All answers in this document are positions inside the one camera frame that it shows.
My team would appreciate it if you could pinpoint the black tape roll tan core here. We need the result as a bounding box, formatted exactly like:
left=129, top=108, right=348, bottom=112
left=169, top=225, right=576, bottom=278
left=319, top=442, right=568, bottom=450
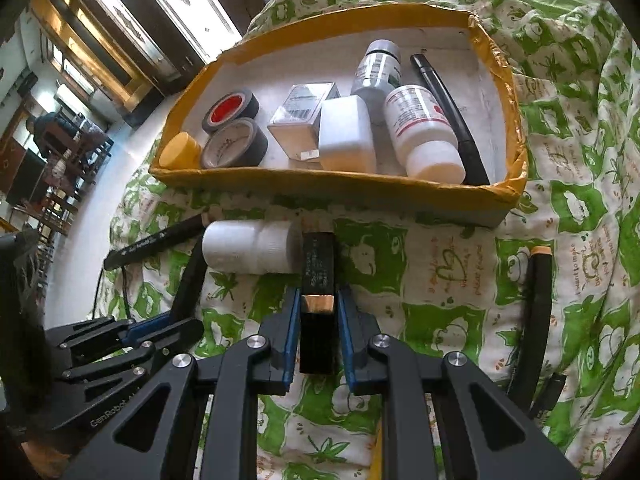
left=200, top=117, right=268, bottom=169

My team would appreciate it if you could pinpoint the white bottle with grey cap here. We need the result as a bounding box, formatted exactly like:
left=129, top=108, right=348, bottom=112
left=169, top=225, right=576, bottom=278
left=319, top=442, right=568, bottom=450
left=350, top=39, right=403, bottom=111

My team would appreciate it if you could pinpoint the cardboard box with yellow tape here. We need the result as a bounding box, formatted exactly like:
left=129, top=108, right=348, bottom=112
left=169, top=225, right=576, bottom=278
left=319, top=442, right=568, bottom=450
left=150, top=2, right=529, bottom=228

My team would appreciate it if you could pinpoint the black lipstick with gold band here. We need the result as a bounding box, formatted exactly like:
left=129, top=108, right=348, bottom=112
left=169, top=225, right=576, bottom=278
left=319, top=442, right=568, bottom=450
left=298, top=231, right=337, bottom=375

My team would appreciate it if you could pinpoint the large white plastic bottle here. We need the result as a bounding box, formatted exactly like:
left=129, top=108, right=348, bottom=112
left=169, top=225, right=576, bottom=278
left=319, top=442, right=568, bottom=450
left=201, top=219, right=304, bottom=276

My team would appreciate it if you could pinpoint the black pen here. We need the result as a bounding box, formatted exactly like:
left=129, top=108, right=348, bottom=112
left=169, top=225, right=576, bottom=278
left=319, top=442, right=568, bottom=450
left=410, top=53, right=491, bottom=187
left=530, top=372, right=568, bottom=418

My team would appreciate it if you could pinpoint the black tape roll red core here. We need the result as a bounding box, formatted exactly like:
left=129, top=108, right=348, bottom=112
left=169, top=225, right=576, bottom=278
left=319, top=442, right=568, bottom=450
left=201, top=89, right=260, bottom=135

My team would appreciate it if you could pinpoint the green printed blanket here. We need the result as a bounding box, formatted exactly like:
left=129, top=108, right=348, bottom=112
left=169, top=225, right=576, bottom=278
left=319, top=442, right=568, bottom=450
left=105, top=0, right=640, bottom=480

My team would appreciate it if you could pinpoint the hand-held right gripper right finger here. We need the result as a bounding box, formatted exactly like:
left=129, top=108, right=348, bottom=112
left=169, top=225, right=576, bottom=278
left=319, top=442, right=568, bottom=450
left=336, top=287, right=581, bottom=480

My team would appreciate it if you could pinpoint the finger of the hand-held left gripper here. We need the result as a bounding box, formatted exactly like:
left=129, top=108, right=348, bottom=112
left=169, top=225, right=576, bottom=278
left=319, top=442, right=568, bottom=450
left=44, top=310, right=173, bottom=357
left=60, top=317, right=205, bottom=382

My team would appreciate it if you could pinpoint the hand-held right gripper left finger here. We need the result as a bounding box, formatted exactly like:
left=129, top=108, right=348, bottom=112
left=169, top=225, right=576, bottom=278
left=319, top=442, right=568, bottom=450
left=65, top=287, right=303, bottom=480

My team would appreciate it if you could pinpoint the black marker with white print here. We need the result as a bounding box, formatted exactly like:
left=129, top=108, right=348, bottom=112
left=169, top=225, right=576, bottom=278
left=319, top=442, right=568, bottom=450
left=104, top=212, right=208, bottom=271

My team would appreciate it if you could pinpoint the white charger plug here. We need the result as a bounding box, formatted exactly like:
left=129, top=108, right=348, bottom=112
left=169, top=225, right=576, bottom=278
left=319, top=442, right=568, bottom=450
left=318, top=95, right=377, bottom=173

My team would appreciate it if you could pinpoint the small tan box with barcode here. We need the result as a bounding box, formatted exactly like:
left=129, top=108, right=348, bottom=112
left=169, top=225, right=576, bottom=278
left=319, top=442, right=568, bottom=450
left=266, top=82, right=341, bottom=161

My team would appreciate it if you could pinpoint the black tube with tan tip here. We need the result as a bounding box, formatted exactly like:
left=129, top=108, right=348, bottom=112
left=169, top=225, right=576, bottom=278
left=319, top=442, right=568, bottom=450
left=507, top=245, right=553, bottom=406

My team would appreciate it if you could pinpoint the wooden framed window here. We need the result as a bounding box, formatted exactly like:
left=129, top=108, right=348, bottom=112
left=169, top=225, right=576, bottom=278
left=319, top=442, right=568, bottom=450
left=30, top=0, right=241, bottom=111

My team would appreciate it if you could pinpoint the white bottle with red label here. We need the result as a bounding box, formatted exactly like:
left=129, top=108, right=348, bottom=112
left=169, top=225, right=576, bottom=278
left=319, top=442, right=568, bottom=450
left=383, top=85, right=467, bottom=183

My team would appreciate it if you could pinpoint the yellow round sponge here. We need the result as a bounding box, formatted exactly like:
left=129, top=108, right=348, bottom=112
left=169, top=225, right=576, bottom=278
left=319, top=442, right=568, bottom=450
left=159, top=131, right=203, bottom=168

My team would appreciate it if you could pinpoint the wooden chair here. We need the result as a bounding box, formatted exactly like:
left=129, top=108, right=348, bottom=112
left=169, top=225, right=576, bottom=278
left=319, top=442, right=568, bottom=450
left=30, top=125, right=113, bottom=233

